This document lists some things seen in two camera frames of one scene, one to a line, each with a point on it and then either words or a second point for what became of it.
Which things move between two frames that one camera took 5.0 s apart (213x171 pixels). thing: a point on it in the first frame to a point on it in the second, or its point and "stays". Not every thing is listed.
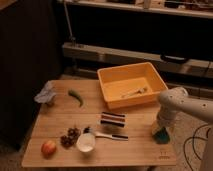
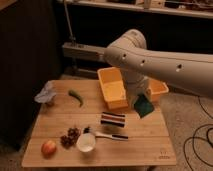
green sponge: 162,136 to 143,105
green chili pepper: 73,93 stays
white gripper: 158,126 to 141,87
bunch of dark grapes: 68,140 stays
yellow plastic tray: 130,85 stays
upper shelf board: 203,8 stays
